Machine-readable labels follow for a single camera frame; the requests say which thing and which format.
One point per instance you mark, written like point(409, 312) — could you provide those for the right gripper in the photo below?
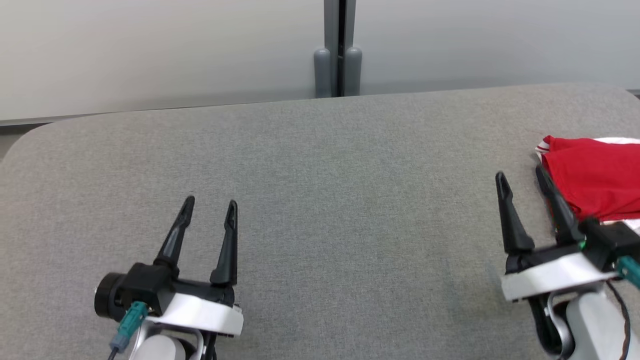
point(550, 277)

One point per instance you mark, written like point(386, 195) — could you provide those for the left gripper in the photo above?
point(200, 312)

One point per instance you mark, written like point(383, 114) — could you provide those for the red white-trimmed jersey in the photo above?
point(595, 175)

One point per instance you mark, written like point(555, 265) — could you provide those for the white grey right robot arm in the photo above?
point(595, 330)

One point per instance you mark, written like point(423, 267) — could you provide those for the grey fabric sofa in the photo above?
point(325, 200)

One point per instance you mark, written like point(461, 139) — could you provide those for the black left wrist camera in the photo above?
point(145, 287)

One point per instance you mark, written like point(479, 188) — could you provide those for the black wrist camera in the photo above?
point(612, 242)
point(145, 287)

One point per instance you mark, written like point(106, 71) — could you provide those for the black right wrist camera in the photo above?
point(612, 242)

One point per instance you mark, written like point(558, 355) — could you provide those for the grey cylindrical post cap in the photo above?
point(353, 70)
point(322, 72)

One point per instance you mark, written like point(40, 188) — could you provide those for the grey wall base rail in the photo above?
point(20, 121)

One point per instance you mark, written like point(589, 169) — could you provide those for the grey metal partition post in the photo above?
point(331, 25)

